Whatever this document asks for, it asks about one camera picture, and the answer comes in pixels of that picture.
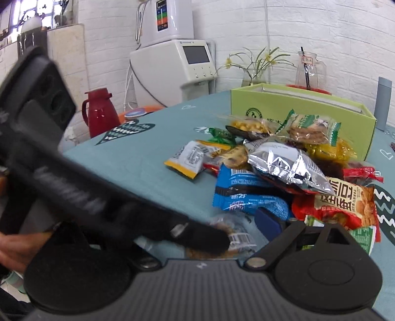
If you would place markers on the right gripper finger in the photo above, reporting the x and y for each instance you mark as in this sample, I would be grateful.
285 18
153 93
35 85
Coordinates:
320 269

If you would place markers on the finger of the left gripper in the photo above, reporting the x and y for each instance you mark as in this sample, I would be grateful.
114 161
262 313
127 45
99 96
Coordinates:
201 237

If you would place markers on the clear packet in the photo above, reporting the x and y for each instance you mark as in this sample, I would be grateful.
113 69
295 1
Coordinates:
241 242

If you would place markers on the blue snack packet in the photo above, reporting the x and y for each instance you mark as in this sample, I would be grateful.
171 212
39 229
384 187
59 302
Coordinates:
242 190

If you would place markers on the red orange snack bag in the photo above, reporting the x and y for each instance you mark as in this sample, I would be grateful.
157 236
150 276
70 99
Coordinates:
352 206

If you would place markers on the yellow white snack packet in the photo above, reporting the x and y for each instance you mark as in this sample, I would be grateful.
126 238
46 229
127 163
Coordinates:
190 158

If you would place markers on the silver foil snack bag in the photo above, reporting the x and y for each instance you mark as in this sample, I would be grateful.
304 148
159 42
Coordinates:
287 167

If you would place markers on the yellow candy bag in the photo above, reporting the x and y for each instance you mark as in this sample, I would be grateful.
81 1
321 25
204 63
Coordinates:
341 152

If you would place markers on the yellow corn snack packet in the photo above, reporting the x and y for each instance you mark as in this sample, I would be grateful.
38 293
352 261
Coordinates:
249 127

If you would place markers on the green biscuit packet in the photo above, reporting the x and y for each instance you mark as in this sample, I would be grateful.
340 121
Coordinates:
310 128

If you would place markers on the red date packet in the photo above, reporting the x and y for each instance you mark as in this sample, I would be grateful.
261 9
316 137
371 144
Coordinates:
362 175

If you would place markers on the person's left hand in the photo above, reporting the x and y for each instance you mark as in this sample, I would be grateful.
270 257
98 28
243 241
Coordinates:
17 251

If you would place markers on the red thermos jug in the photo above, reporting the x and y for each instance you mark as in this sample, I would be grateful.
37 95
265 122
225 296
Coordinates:
99 113

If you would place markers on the white water dispenser machine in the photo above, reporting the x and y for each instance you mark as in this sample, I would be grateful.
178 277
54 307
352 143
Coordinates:
172 72

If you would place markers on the glass vase with yellow flowers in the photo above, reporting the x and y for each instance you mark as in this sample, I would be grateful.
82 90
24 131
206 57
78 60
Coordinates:
256 67

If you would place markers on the grey cylindrical bottle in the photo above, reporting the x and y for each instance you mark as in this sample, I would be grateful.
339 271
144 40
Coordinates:
382 103

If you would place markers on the black straw in pitcher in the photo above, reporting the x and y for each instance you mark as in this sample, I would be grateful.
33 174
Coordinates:
305 66

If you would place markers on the clear glass pitcher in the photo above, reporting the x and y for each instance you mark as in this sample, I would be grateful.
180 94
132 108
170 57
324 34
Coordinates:
317 71

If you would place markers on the white wall water purifier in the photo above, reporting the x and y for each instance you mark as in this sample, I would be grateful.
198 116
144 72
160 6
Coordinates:
158 21

